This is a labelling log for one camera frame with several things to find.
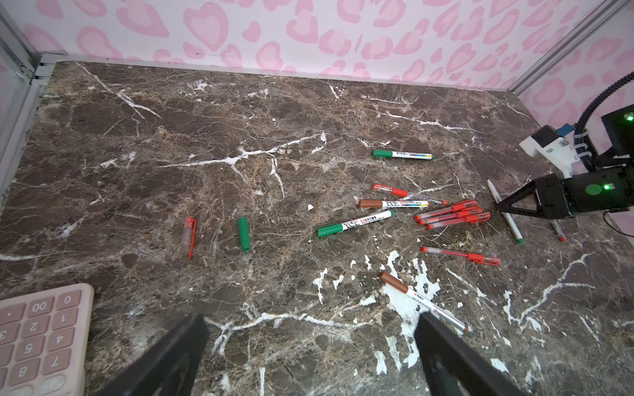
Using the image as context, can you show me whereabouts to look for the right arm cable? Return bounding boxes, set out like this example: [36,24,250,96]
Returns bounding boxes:
[573,71,634,172]

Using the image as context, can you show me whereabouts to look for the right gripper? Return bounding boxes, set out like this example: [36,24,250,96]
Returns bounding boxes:
[497,173,573,219]

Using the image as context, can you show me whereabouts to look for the brown cap marker lower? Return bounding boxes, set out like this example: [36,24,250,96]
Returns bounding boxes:
[379,272,470,334]

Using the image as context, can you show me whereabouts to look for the brown cap marker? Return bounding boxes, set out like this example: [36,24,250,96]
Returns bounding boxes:
[358,199,429,209]
[379,272,470,334]

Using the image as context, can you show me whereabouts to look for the red pen cap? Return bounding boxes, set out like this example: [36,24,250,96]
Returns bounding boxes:
[181,216,197,259]

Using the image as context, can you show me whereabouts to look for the green white marker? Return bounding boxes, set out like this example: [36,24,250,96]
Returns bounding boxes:
[486,179,524,244]

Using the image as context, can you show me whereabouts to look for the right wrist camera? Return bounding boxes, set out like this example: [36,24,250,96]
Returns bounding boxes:
[519,125,582,178]

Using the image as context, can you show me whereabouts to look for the red pens bundle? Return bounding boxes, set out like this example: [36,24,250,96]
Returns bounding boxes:
[414,200,491,229]

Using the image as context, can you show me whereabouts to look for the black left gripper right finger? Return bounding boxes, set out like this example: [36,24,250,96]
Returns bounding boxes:
[414,313,524,396]

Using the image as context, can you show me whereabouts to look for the red pen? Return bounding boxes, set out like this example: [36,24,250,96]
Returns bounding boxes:
[372,184,449,206]
[420,247,500,266]
[549,219,567,242]

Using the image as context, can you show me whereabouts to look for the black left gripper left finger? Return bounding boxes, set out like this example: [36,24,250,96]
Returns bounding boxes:
[97,313,209,396]

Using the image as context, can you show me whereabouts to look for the pink calculator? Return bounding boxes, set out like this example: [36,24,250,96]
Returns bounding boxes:
[1,283,94,395]

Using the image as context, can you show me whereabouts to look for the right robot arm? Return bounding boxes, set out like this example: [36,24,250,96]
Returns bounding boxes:
[414,107,633,395]

